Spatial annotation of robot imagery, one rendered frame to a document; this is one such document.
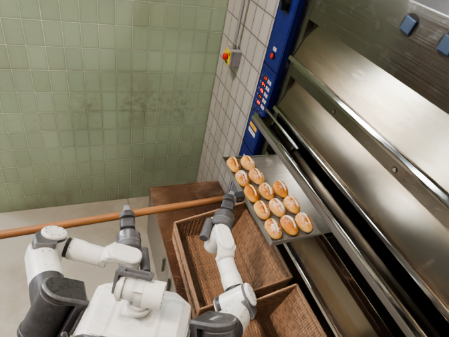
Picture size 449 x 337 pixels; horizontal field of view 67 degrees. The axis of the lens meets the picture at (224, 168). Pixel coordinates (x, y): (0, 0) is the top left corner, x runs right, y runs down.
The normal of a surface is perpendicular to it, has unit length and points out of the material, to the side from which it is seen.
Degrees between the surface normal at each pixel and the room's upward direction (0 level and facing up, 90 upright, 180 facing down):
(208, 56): 90
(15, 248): 0
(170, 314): 1
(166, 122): 90
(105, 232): 0
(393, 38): 90
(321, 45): 70
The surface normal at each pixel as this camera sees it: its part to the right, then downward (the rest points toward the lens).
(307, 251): -0.81, -0.18
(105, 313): 0.18, -0.77
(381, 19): -0.92, 0.08
